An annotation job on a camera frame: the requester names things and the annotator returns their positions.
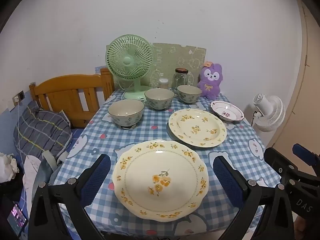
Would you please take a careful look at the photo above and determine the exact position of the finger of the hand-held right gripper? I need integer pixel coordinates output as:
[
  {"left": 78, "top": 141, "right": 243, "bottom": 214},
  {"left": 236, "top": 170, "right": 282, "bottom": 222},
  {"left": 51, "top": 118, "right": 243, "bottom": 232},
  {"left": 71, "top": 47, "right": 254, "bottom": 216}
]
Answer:
[
  {"left": 264, "top": 147, "right": 304, "bottom": 188},
  {"left": 292, "top": 144, "right": 320, "bottom": 180}
]

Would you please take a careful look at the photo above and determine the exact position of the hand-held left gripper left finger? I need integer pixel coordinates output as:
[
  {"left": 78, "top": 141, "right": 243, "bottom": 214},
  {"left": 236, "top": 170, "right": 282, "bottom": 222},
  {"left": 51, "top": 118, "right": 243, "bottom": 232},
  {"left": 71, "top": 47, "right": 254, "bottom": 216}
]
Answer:
[{"left": 28, "top": 154, "right": 112, "bottom": 240}]

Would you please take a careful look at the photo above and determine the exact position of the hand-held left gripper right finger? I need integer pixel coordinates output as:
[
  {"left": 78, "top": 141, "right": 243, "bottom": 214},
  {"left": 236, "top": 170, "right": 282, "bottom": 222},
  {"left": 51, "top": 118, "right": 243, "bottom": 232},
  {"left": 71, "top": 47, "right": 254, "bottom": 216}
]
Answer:
[{"left": 212, "top": 155, "right": 295, "bottom": 240}]

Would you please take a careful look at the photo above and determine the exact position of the round yellow floral plate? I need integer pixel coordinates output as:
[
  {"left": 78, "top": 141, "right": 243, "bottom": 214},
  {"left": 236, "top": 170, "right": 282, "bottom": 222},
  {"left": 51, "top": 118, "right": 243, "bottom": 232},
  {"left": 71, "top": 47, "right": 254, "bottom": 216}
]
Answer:
[{"left": 168, "top": 109, "right": 227, "bottom": 148}]

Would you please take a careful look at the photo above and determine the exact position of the scalloped yellow floral plate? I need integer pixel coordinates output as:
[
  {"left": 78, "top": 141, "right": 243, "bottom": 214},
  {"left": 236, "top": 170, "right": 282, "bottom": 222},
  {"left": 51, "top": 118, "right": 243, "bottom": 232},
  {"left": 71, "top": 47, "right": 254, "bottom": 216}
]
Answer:
[{"left": 112, "top": 139, "right": 209, "bottom": 222}]

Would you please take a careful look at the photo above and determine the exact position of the small white red-patterned plate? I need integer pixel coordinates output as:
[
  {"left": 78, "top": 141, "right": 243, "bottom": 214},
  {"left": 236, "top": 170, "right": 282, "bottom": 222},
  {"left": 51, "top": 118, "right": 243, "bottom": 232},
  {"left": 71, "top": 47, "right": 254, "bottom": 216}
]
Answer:
[{"left": 209, "top": 100, "right": 243, "bottom": 123}]

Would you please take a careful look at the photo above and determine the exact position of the green floral ceramic bowl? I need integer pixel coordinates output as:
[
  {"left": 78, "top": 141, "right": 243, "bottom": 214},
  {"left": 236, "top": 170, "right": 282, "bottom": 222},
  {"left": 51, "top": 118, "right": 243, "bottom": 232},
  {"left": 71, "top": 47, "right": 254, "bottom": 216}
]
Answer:
[
  {"left": 108, "top": 99, "right": 145, "bottom": 128},
  {"left": 144, "top": 88, "right": 175, "bottom": 110},
  {"left": 177, "top": 85, "right": 202, "bottom": 104}
]

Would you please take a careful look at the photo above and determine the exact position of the blue checked tablecloth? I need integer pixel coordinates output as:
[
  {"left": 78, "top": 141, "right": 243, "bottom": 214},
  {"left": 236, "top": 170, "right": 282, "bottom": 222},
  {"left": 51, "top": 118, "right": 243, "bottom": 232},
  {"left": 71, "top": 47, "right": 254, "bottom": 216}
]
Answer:
[{"left": 50, "top": 89, "right": 282, "bottom": 237}]

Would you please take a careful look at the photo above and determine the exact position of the white clip fan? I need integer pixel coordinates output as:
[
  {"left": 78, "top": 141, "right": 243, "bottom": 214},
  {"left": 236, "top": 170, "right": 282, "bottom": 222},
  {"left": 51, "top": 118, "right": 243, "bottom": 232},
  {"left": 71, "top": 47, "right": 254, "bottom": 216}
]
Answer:
[{"left": 251, "top": 93, "right": 286, "bottom": 132}]

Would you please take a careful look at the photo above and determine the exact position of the blue denim garment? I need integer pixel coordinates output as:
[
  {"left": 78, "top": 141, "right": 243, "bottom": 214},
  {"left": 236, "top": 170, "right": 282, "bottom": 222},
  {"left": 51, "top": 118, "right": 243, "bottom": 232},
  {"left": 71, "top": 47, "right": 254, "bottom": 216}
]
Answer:
[{"left": 35, "top": 150, "right": 68, "bottom": 188}]

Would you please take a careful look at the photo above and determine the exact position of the white garment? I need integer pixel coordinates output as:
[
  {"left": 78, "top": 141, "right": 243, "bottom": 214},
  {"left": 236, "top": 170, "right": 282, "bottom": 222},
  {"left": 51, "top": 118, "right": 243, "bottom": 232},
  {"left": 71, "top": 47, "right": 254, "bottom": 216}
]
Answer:
[{"left": 22, "top": 155, "right": 42, "bottom": 200}]

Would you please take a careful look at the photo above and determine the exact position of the grey plaid pillow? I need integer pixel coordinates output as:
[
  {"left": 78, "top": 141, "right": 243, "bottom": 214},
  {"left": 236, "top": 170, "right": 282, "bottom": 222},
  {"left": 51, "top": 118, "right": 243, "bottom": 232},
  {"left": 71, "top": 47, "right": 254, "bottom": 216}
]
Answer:
[{"left": 14, "top": 101, "right": 73, "bottom": 164}]

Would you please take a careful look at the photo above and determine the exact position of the white crumpled cloth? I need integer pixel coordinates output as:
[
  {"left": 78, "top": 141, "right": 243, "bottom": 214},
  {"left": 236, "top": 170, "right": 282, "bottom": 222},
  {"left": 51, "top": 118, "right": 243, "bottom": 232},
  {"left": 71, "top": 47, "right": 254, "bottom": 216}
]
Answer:
[{"left": 0, "top": 154, "right": 19, "bottom": 183}]

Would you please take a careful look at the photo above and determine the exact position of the smartphone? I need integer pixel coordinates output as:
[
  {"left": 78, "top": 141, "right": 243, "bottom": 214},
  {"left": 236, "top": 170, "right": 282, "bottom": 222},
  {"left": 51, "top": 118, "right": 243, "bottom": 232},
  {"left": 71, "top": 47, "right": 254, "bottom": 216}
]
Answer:
[{"left": 7, "top": 203, "right": 28, "bottom": 237}]

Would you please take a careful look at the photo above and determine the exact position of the wooden bed headboard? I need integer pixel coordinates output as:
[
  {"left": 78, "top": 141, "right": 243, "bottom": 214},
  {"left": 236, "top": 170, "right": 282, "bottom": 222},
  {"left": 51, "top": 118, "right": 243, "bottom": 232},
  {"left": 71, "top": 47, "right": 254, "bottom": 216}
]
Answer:
[{"left": 29, "top": 68, "right": 115, "bottom": 128}]

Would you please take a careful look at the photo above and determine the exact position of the purple plush toy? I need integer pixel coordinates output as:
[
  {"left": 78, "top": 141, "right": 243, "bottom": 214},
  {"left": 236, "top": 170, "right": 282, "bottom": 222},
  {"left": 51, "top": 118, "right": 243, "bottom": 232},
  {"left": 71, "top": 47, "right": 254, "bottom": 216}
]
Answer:
[{"left": 197, "top": 61, "right": 223, "bottom": 100}]

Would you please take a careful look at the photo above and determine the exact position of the glass jar with black lid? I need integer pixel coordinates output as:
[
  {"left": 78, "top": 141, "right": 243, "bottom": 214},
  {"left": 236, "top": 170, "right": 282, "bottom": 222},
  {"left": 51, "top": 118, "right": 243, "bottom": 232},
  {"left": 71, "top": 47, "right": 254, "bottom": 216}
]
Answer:
[{"left": 173, "top": 68, "right": 189, "bottom": 89}]

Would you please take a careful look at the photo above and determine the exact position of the green desk fan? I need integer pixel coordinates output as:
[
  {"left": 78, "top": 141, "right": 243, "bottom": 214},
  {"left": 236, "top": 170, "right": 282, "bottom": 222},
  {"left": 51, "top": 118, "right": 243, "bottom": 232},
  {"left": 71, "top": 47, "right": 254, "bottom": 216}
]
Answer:
[{"left": 105, "top": 35, "right": 155, "bottom": 100}]

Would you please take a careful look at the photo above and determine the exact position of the green patterned mat board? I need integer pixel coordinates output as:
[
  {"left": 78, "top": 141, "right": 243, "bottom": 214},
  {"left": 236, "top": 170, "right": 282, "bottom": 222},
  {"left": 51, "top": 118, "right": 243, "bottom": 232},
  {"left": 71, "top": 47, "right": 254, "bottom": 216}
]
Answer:
[{"left": 150, "top": 42, "right": 207, "bottom": 90}]

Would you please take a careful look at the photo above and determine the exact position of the black fan cable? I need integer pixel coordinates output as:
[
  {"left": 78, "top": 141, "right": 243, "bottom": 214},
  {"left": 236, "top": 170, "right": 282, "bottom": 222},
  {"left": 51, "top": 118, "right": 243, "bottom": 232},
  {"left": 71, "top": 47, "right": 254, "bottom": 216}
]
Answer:
[{"left": 251, "top": 110, "right": 261, "bottom": 127}]

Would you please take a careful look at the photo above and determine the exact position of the white charging cable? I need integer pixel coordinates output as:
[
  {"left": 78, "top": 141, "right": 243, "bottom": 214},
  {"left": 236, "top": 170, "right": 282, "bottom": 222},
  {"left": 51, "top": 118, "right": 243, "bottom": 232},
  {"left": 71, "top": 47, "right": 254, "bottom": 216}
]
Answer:
[{"left": 16, "top": 101, "right": 29, "bottom": 210}]

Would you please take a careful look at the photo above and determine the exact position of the wall socket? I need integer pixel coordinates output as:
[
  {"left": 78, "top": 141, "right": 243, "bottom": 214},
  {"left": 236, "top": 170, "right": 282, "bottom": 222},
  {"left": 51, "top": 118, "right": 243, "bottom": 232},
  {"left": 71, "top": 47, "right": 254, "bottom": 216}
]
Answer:
[{"left": 12, "top": 91, "right": 25, "bottom": 103}]

